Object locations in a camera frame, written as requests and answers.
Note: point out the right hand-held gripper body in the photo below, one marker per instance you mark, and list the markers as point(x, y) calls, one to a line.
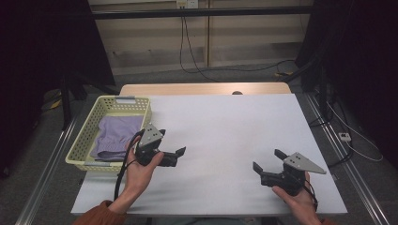
point(294, 178)

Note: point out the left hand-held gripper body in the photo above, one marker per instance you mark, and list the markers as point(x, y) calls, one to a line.
point(150, 137)

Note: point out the purple pants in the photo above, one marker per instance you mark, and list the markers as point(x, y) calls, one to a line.
point(115, 134)

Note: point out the yellow plastic basket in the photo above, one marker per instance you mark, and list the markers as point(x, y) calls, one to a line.
point(90, 125)

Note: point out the person's right hand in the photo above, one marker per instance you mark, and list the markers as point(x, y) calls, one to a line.
point(300, 204)

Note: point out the person's left hand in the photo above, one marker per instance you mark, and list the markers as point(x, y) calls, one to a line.
point(139, 178)

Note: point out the white table mat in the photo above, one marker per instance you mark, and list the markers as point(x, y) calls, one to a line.
point(225, 131)

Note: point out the black angled stand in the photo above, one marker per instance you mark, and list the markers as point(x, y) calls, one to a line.
point(322, 93)

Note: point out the black tripod stand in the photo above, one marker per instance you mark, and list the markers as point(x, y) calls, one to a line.
point(66, 103)

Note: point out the narrow black curtain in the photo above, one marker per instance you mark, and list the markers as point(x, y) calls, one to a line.
point(369, 62)

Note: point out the black horizontal metal bar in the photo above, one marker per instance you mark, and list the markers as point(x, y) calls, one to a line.
point(219, 12)

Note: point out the wide black curtain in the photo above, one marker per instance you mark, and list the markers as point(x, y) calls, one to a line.
point(31, 62)

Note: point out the metal floor rail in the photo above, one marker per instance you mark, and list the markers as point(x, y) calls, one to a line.
point(350, 168)
point(47, 175)

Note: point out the white wall socket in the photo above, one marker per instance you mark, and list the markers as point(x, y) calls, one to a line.
point(187, 3)

